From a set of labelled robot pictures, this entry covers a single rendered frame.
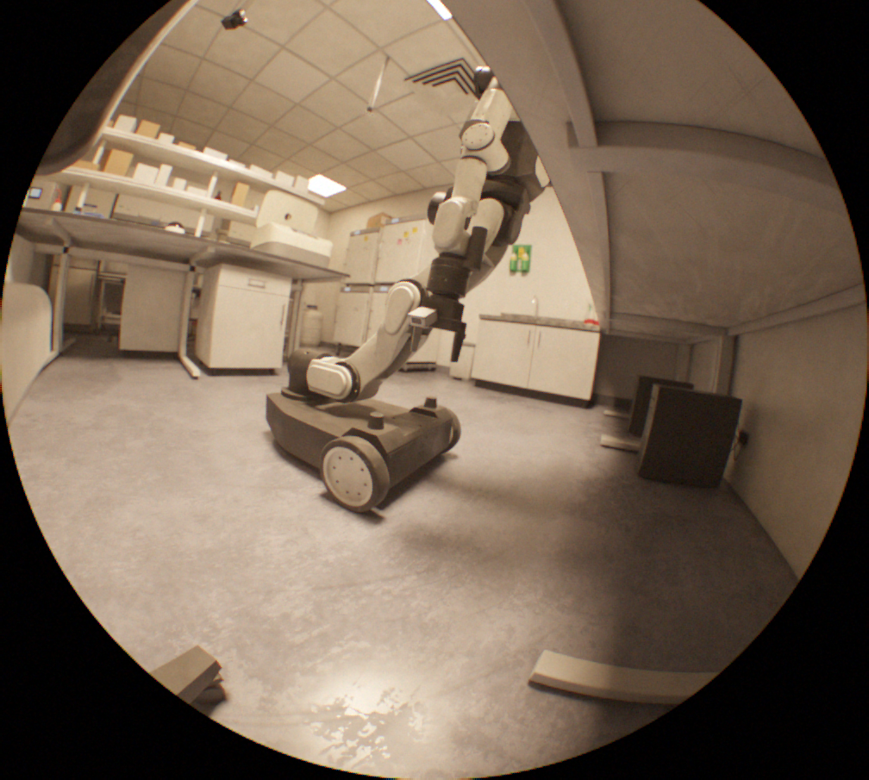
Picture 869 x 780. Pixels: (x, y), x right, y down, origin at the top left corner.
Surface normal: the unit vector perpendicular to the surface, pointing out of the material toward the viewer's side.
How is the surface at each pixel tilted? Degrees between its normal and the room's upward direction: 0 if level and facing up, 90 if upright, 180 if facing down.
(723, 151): 90
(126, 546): 0
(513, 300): 90
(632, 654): 0
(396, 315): 90
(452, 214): 88
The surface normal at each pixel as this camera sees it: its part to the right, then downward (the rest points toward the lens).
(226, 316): 0.83, 0.13
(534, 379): -0.55, -0.04
